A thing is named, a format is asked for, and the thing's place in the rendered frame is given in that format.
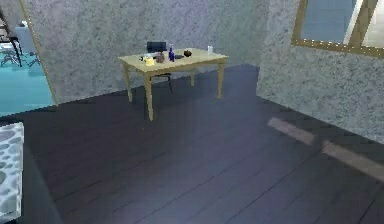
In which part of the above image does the black chair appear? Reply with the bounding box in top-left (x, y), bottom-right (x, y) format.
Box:
top-left (146, 41), bottom-right (174, 94)

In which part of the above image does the wooden framed window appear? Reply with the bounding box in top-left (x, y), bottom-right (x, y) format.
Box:
top-left (290, 0), bottom-right (384, 59)

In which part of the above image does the light wooden table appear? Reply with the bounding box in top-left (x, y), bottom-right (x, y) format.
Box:
top-left (117, 47), bottom-right (230, 122)

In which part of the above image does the black thin-legged table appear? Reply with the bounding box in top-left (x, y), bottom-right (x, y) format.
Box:
top-left (0, 9), bottom-right (24, 68)

